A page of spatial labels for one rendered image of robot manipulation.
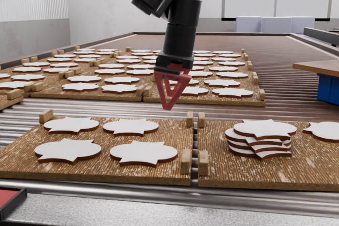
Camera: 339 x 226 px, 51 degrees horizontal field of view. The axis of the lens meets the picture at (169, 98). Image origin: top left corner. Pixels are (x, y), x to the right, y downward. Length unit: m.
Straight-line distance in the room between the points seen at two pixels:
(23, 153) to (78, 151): 0.12
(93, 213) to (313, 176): 0.39
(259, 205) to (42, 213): 0.35
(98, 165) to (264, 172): 0.32
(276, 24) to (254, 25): 0.47
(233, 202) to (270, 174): 0.10
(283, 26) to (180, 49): 4.65
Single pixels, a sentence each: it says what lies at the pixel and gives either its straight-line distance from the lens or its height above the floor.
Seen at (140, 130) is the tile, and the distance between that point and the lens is 0.86.
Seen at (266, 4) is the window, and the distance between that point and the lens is 6.16.
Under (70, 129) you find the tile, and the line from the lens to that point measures 0.90.
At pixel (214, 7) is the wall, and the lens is 6.16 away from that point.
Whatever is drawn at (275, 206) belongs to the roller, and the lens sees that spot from 0.63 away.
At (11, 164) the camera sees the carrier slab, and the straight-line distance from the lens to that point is 0.77.
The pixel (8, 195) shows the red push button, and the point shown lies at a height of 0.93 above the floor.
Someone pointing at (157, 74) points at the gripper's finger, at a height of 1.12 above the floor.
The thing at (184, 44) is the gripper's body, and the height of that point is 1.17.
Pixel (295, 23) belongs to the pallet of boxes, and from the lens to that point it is 5.68.
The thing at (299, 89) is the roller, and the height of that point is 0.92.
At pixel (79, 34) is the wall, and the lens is 5.99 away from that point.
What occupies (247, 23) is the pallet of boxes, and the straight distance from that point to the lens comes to 5.61.
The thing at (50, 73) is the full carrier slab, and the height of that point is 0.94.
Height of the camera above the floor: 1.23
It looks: 14 degrees down
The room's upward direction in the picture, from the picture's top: straight up
